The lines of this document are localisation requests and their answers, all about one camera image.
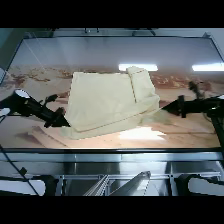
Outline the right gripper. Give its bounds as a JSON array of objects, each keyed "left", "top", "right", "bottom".
[{"left": 170, "top": 94, "right": 187, "bottom": 119}]

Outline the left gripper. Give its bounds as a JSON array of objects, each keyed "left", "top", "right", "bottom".
[{"left": 37, "top": 105, "right": 67, "bottom": 129}]

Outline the cream shirt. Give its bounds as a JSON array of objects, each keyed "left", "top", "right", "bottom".
[{"left": 60, "top": 65, "right": 161, "bottom": 141}]

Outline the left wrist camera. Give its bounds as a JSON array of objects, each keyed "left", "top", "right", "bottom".
[{"left": 43, "top": 93, "right": 60, "bottom": 105}]

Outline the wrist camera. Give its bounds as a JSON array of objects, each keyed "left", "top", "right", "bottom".
[
  {"left": 187, "top": 80, "right": 205, "bottom": 101},
  {"left": 43, "top": 93, "right": 60, "bottom": 105}
]

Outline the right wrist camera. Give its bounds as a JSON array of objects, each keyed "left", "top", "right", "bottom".
[{"left": 187, "top": 80, "right": 205, "bottom": 101}]

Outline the black cable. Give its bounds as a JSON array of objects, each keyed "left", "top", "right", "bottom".
[{"left": 0, "top": 143, "right": 40, "bottom": 197}]

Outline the silver frame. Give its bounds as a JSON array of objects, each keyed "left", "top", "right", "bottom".
[{"left": 0, "top": 27, "right": 224, "bottom": 197}]

